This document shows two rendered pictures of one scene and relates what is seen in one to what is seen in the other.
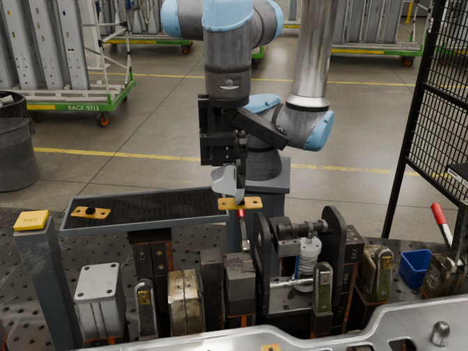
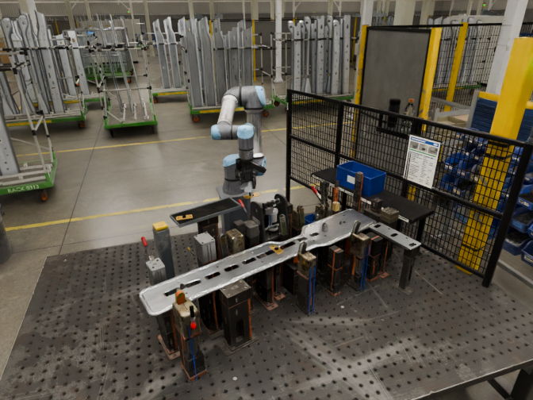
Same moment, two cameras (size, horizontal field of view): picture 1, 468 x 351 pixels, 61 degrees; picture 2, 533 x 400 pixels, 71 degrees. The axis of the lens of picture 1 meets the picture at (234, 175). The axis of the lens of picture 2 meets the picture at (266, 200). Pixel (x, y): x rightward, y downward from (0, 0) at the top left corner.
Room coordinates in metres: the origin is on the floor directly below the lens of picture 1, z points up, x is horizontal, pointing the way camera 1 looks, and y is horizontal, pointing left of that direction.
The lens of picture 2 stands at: (-0.98, 0.65, 2.11)
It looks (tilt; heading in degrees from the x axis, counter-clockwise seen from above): 26 degrees down; 335
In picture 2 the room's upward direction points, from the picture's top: 1 degrees counter-clockwise
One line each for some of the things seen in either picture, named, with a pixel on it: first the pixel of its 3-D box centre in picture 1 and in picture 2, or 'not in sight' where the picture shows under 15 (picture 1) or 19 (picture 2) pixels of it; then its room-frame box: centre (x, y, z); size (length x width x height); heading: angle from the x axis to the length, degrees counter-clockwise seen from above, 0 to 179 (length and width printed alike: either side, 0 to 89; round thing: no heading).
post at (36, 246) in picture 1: (54, 294); (166, 263); (0.74, 0.46, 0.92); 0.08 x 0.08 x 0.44; 9
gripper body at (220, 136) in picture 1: (223, 128); (245, 168); (0.64, 0.02, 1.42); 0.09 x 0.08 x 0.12; 95
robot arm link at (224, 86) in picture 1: (228, 82); (246, 153); (0.64, 0.01, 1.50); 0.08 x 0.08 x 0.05
